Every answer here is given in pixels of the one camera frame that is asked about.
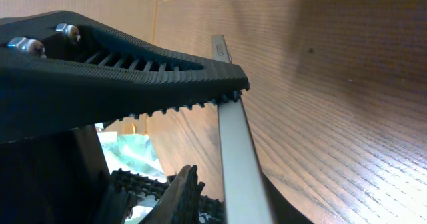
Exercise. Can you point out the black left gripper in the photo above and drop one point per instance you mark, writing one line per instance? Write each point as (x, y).
(64, 178)

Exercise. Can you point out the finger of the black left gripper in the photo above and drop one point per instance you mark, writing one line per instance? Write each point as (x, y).
(61, 70)

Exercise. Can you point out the gold smartphone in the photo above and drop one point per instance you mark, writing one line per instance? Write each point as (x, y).
(245, 197)

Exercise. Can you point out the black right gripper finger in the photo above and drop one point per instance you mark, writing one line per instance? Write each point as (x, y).
(180, 203)

